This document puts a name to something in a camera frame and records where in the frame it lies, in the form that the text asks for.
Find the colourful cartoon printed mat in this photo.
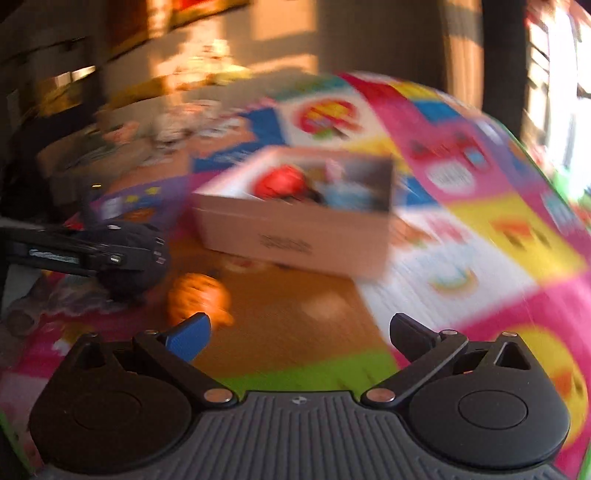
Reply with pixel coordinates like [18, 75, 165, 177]
[0, 69, 591, 480]

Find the crumpled light cloth pile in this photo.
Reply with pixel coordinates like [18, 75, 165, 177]
[104, 99, 241, 148]

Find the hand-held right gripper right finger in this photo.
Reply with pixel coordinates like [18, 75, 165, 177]
[360, 313, 534, 408]

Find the beige cushion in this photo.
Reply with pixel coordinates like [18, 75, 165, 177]
[36, 134, 193, 208]

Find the orange pumpkin toy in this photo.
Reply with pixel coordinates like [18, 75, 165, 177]
[166, 272, 235, 328]

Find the light blue toy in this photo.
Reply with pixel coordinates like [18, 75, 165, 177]
[321, 178, 386, 212]

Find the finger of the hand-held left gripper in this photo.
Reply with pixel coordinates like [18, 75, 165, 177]
[0, 217, 168, 259]
[6, 242, 127, 278]

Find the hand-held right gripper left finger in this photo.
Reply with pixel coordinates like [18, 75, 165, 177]
[69, 312, 238, 407]

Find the black plush toy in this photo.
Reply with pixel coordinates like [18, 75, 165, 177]
[76, 198, 172, 304]

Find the pale pink cardboard box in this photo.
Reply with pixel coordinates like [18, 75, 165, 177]
[189, 146, 396, 281]

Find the red bear toy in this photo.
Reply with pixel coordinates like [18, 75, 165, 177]
[253, 165, 309, 202]

